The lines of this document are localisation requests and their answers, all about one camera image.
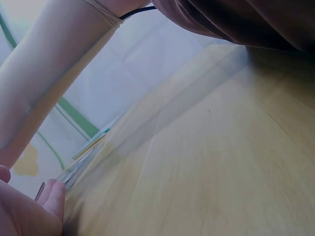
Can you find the person's left hand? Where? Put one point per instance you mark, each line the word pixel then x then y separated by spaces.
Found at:
pixel 22 214

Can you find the person's right forearm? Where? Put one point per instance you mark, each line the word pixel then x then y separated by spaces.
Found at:
pixel 49 73

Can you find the dark grey flat object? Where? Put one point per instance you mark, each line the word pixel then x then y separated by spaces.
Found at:
pixel 40 191

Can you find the black wrist band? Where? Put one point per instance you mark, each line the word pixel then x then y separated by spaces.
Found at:
pixel 137 11

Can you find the person's body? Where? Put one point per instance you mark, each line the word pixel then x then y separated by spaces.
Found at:
pixel 246 19

